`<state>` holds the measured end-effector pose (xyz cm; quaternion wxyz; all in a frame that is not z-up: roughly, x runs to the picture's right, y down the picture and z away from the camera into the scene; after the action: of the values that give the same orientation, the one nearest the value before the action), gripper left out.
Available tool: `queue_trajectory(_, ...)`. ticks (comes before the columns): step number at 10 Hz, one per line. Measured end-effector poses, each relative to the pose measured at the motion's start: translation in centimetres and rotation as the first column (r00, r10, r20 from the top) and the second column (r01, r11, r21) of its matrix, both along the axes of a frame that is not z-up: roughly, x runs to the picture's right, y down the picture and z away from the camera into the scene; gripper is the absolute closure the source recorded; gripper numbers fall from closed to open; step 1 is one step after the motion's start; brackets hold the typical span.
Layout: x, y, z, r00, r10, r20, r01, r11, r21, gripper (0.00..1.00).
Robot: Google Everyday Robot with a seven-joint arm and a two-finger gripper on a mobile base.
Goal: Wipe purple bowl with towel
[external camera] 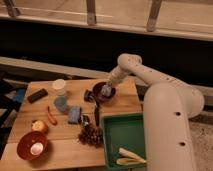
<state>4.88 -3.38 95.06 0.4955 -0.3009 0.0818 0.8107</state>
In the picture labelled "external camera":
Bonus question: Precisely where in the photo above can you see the grey towel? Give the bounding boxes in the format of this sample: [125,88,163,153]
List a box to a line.
[101,85,112,97]

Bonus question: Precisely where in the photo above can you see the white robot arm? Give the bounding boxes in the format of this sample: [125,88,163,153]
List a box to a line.
[107,53,204,171]

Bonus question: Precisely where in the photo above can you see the purple bowl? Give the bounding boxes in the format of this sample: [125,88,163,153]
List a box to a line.
[92,82,116,103]

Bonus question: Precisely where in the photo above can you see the red bowl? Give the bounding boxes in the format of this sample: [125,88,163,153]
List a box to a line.
[17,131,48,161]

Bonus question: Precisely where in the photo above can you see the black small object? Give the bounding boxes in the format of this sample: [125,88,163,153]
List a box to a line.
[84,90,94,102]

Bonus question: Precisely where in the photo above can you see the small black can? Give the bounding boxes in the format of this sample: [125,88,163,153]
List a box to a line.
[80,115,90,127]

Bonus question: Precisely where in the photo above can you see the green plastic tray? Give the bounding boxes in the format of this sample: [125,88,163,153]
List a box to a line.
[101,113,146,171]

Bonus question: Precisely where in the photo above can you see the blue sponge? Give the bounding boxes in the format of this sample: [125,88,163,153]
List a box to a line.
[68,106,81,124]

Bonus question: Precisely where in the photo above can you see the white plastic cup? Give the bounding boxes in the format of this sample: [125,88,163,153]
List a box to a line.
[52,79,66,96]

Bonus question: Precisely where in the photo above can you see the brown pine cone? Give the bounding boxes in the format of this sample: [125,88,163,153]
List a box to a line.
[78,124,103,148]

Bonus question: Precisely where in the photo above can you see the black rectangular block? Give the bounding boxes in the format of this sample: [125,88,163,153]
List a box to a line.
[27,89,48,103]

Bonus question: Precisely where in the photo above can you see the yellow apple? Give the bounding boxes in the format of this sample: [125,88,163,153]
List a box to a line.
[32,120,48,133]

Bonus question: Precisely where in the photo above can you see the blue object at table edge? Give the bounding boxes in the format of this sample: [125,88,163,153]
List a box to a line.
[12,88,26,103]

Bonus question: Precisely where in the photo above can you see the white egg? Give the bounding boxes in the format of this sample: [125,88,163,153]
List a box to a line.
[30,143,44,155]

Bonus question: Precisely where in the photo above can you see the black handled brush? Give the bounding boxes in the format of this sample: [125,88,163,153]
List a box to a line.
[94,98,100,127]

